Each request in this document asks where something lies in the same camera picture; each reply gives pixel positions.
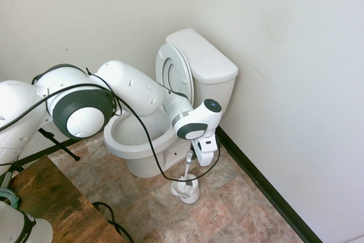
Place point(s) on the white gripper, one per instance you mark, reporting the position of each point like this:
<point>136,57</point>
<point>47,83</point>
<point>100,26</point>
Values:
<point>207,152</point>

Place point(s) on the white toilet brush holder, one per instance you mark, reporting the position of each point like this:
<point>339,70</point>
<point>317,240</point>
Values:
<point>190,199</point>

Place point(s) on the white toilet bowl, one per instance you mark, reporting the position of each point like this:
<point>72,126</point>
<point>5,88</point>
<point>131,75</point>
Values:
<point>136,157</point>

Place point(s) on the white toilet tank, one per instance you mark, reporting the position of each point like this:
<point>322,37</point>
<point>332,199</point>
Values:
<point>213,92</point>

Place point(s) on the white toilet seat lid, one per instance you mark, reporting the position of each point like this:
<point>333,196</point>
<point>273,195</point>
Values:
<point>167,66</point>

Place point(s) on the white toilet tank lid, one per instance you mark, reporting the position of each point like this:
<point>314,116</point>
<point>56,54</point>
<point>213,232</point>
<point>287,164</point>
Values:
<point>207,55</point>

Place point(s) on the black baseboard strip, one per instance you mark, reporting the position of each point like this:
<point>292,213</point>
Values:
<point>256,169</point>
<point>65,142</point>

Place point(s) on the brown wooden table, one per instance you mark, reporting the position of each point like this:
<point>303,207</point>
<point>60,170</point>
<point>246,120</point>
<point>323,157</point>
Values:
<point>57,197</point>

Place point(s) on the grey cylindrical connector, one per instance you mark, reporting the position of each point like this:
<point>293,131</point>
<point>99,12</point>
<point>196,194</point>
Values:
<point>6,179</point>

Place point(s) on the black camera tripod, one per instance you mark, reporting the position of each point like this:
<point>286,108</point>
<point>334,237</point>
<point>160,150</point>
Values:
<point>58,142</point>

